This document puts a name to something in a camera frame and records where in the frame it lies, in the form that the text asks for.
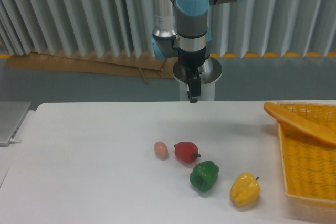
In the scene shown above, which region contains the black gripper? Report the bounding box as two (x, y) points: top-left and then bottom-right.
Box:
(178, 47), (206, 103)

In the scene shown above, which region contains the red bell pepper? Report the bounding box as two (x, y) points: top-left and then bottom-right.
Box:
(174, 142), (201, 164)

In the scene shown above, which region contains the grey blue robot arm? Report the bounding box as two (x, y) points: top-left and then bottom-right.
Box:
(151, 0), (246, 103)

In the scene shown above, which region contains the yellow woven basket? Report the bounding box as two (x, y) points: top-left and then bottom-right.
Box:
(277, 101), (336, 204)

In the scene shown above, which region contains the brown cardboard sheet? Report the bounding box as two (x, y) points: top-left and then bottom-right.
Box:
(5, 50), (177, 83)

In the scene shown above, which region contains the brown egg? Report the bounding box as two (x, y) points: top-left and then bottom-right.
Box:
(154, 142), (169, 160)

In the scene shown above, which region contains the green bell pepper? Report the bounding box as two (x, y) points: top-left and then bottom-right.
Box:
(190, 161), (220, 193)

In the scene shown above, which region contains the yellow bell pepper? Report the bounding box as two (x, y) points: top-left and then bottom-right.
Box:
(230, 172), (260, 207)

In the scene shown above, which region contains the silver laptop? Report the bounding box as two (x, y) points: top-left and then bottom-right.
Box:
(0, 101), (30, 147)

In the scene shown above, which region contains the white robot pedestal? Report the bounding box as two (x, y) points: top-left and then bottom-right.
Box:
(173, 57), (222, 101)

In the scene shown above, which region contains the orange basket handle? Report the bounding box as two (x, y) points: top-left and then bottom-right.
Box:
(264, 102), (335, 145)

